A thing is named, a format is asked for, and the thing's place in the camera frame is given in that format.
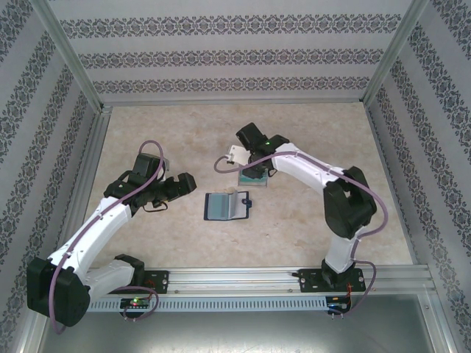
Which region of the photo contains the teal credit card stack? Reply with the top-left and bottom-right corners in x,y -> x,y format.
238,174 -> 268,188

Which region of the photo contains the blue leather card holder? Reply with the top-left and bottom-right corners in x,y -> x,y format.
203,188 -> 255,223

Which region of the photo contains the clear acrylic card box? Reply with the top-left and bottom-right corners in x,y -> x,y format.
236,165 -> 270,190

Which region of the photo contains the left controller circuit board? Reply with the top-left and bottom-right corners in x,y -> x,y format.
120,297 -> 152,309

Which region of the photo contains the grey metal shelf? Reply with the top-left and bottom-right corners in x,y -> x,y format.
36,310 -> 442,353

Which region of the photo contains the thin black left gripper wire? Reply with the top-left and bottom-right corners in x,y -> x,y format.
142,198 -> 167,213

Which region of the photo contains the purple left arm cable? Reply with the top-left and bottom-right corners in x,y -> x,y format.
47,139 -> 166,335

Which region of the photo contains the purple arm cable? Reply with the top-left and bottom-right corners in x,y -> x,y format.
47,139 -> 166,335
214,149 -> 390,318

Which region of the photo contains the aluminium frame beam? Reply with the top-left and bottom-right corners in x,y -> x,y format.
99,98 -> 365,108

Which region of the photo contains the aluminium side floor rail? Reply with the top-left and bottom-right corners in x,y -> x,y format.
73,106 -> 113,236

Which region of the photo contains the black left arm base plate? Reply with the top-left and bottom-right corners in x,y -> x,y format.
141,270 -> 170,295

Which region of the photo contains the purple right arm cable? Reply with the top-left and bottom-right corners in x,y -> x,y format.
214,149 -> 390,318

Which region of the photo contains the aluminium mounting rail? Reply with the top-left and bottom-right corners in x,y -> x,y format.
88,266 -> 431,295

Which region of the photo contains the slotted grey cable duct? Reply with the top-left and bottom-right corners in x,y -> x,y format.
88,296 -> 328,313

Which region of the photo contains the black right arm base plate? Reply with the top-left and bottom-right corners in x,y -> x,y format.
298,268 -> 365,294

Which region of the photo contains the aluminium frame post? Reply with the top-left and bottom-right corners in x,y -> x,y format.
31,0 -> 113,115
360,0 -> 432,106

